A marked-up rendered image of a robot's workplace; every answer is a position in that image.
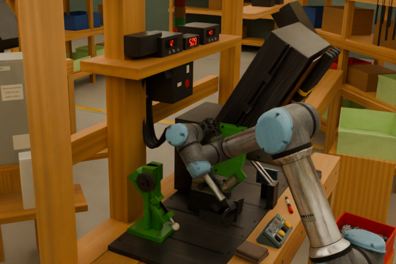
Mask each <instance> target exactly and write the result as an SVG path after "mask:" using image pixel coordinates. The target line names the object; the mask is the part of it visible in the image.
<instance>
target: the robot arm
mask: <svg viewBox="0 0 396 264"><path fill-rule="evenodd" d="M320 126H321V118H320V115H319V113H318V111H317V109H316V108H315V107H314V106H312V105H310V104H308V103H305V102H295V103H292V104H289V105H285V106H282V107H276V108H273V109H271V110H269V111H267V112H265V113H263V114H262V115H261V116H260V117H259V119H258V122H257V124H256V126H254V127H251V128H249V129H247V130H244V131H241V132H239V133H236V134H234V135H232V136H229V137H226V138H223V139H220V140H218V139H219V138H221V136H222V135H223V134H222V133H220V130H219V128H218V126H217V124H216V122H215V121H214V120H213V118H206V119H205V120H203V121H202V122H201V123H200V124H195V123H177V124H172V125H170V126H169V127H168V129H167V130H166V140H167V142H168V143H169V144H170V145H172V146H175V147H176V149H177V151H178V152H179V154H180V156H181V158H182V160H183V162H184V164H185V166H186V169H187V170H188V171H189V173H190V175H191V177H192V178H194V179H198V178H200V177H202V176H204V175H206V174H208V173H209V172H210V171H211V170H212V167H211V166H213V165H215V164H217V163H221V162H223V161H226V160H230V159H232V158H234V157H237V156H241V155H243V154H246V153H249V152H251V151H255V150H258V149H262V150H264V151H265V152H266V153H269V154H270V155H271V157H272V160H273V161H274V162H276V163H278V164H280V166H281V168H282V171H283V173H284V175H285V179H286V181H287V184H288V186H289V189H290V191H291V194H292V197H293V200H294V202H295V205H296V208H297V210H298V213H299V215H300V218H301V221H302V223H303V226H304V228H305V232H306V234H307V237H308V239H309V242H310V244H311V250H310V252H309V258H310V260H311V263H312V264H384V256H385V253H386V251H385V241H384V240H383V239H382V238H381V237H380V236H378V235H376V234H375V233H372V232H369V231H366V230H359V229H351V230H347V231H346V232H345V233H344V236H343V237H342V236H341V234H340V232H339V229H338V226H337V224H336V221H335V218H334V216H333V213H332V210H331V208H330V205H329V203H328V200H327V198H326V195H325V192H324V190H323V187H322V185H321V182H320V179H319V177H318V174H317V172H316V169H315V166H314V163H313V161H312V159H311V155H310V153H311V150H312V148H313V145H312V143H311V140H310V139H311V138H312V137H314V136H315V135H316V134H317V132H318V131H319V128H320ZM217 134H218V135H217ZM216 135H217V136H216ZM199 143H200V144H201V145H203V146H200V144H199Z"/></svg>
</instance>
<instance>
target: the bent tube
mask: <svg viewBox="0 0 396 264"><path fill-rule="evenodd" d="M202 179H203V180H204V181H205V183H206V184H207V185H208V187H209V188H210V190H211V191H212V192H213V194H214V195H215V196H216V198H217V199H218V201H219V202H221V201H222V200H224V199H225V196H224V195H223V193H222V192H221V191H220V189H219V188H218V186H217V185H216V183H215V182H214V181H213V179H212V178H211V177H210V176H209V174H206V175H204V176H202Z"/></svg>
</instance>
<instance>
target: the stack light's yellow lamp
mask: <svg viewBox="0 0 396 264"><path fill-rule="evenodd" d="M174 17H175V18H185V17H186V8H175V7H174Z"/></svg>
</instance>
